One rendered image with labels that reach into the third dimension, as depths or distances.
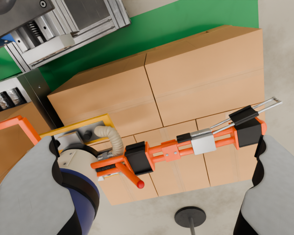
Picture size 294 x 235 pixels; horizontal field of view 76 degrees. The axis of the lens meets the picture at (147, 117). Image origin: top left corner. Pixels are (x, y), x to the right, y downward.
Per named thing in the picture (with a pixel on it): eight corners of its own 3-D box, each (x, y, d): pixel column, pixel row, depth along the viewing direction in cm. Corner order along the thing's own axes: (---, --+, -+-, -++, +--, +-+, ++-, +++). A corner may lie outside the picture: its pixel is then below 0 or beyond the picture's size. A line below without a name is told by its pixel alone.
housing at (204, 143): (192, 148, 65) (195, 156, 61) (187, 132, 62) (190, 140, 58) (213, 142, 64) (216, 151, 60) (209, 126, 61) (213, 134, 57)
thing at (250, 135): (231, 141, 63) (236, 150, 58) (227, 122, 60) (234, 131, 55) (257, 134, 61) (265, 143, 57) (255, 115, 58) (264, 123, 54)
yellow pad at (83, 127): (45, 154, 81) (39, 162, 76) (31, 135, 76) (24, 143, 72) (118, 133, 75) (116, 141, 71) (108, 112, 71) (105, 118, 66)
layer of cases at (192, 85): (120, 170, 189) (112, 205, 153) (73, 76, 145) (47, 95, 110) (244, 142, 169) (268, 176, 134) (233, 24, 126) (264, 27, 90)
